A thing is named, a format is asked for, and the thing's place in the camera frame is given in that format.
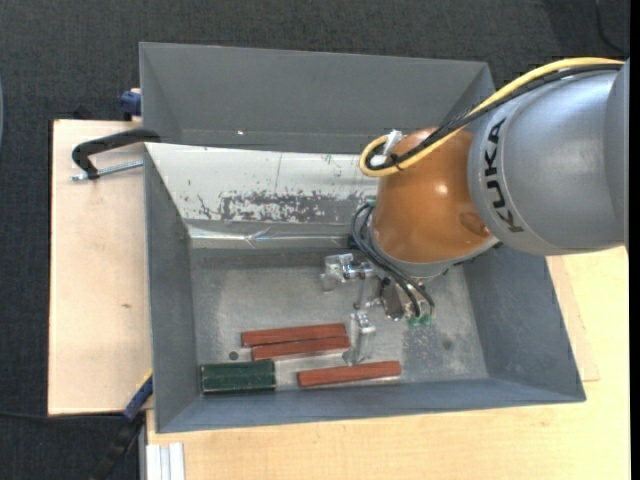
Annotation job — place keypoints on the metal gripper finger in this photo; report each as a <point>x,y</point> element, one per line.
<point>336,267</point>
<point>363,338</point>

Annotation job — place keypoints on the grey metal bin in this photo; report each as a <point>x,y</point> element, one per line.
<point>280,288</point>

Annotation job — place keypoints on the red-brown flat block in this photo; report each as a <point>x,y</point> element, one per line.
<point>300,349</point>
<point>350,374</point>
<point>292,334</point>

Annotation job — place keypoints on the dark green flat block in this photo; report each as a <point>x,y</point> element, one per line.
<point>237,369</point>
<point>239,385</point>

